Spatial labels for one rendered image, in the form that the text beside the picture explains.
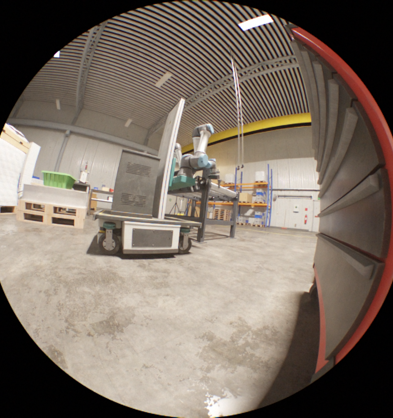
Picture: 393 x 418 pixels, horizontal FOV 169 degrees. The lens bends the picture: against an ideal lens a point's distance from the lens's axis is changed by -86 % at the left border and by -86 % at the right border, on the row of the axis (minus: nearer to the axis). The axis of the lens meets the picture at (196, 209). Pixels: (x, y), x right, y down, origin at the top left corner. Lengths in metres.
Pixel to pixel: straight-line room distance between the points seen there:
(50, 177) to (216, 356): 3.37
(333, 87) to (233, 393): 0.63
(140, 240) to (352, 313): 1.07
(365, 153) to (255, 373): 0.51
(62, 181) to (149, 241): 2.54
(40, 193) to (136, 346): 2.29
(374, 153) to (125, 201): 1.14
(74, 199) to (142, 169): 1.46
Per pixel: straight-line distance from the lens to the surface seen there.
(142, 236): 1.02
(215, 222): 2.14
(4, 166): 2.90
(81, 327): 0.54
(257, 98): 10.51
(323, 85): 0.40
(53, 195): 2.37
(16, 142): 3.10
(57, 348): 0.51
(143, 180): 1.09
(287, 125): 8.80
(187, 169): 1.23
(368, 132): 0.23
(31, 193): 2.52
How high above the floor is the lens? 0.40
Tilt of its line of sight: 2 degrees up
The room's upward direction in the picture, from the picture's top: 6 degrees clockwise
